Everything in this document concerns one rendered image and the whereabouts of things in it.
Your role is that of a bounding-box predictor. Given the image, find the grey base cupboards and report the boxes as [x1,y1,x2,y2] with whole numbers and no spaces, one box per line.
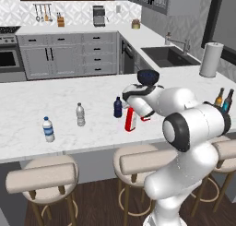
[16,31,120,80]

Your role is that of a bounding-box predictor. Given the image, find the black window frame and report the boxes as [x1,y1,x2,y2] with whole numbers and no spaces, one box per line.
[200,0,236,65]

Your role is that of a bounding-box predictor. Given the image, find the black dishwasher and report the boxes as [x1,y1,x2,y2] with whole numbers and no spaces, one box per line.
[119,36,136,75]

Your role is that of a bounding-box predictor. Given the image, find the brown and green jar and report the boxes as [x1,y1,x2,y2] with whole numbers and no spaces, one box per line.
[131,18,142,30]

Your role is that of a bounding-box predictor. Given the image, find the white paper towel roll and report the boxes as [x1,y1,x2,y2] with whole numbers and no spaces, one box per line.
[199,42,225,78]

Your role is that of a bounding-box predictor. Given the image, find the white bottle with blue label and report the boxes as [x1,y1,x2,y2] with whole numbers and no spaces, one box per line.
[41,115,56,143]

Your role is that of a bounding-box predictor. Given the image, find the red and white bottle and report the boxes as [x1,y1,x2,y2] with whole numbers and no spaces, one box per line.
[124,106,138,133]

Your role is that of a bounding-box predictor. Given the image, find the rail with hanging tools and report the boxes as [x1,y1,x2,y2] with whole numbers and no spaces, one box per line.
[32,3,53,24]

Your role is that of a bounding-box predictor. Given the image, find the grey wall cupboards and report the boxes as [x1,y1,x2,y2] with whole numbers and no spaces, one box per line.
[127,0,214,16]

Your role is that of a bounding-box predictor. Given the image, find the teal glass bottle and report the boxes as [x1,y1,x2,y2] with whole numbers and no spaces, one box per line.
[221,89,235,113]

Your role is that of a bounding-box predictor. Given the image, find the brown glass bottle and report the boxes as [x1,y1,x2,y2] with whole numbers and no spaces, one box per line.
[214,87,226,108]

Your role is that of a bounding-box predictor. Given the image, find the wooden knife block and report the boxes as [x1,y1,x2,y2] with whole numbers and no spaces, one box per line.
[56,12,65,28]

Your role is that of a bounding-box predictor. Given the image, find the dark blue bottle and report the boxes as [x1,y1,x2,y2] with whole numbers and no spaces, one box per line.
[113,96,124,119]

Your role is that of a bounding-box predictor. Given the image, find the clear plastic bottle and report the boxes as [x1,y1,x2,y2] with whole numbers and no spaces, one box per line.
[76,101,87,127]

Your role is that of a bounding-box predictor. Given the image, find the grey coffee machine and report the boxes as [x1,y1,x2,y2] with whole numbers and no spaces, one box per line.
[92,5,110,28]

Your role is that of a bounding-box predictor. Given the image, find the dark sink basin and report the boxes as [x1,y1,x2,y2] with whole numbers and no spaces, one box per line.
[140,45,201,68]

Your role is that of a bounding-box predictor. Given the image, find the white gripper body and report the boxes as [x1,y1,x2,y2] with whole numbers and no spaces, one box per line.
[126,95,155,119]

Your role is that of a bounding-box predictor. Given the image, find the beige bar stool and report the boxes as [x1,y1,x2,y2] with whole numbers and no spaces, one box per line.
[5,154,80,226]
[112,143,179,226]
[189,135,236,219]

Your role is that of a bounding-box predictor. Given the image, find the steel oven with hob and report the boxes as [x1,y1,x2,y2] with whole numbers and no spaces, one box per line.
[0,25,28,83]

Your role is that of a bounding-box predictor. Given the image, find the grey tap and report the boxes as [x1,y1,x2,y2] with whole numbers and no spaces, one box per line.
[171,37,190,56]

